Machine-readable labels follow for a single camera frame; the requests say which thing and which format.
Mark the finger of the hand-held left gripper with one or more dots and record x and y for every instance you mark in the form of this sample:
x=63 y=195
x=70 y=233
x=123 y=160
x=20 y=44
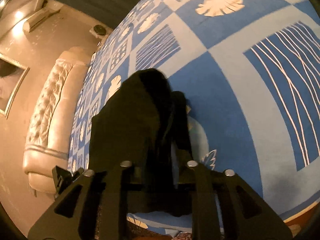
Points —
x=60 y=177

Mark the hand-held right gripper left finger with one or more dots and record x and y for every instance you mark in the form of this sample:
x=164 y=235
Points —
x=120 y=187

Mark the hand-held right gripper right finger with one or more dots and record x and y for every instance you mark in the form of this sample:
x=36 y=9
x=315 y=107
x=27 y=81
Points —
x=203 y=187

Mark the black pants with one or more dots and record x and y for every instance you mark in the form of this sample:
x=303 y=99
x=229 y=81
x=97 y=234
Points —
x=130 y=130

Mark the red floral cloth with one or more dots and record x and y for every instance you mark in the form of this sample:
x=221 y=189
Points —
x=183 y=237

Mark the cream tufted headboard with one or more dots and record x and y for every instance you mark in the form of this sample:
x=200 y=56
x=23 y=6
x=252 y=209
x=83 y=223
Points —
x=50 y=105

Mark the blue patterned bedsheet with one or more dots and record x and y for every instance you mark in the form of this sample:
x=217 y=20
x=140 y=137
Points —
x=225 y=92

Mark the white desk fan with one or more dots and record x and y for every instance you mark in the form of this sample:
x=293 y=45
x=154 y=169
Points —
x=100 y=28

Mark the white air conditioner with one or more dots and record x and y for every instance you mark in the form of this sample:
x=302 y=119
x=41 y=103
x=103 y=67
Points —
x=41 y=12

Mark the dark green curtain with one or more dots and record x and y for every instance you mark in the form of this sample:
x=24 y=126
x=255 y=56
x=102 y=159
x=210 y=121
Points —
x=100 y=5

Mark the framed wall picture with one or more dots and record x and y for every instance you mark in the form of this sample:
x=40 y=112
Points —
x=12 y=85

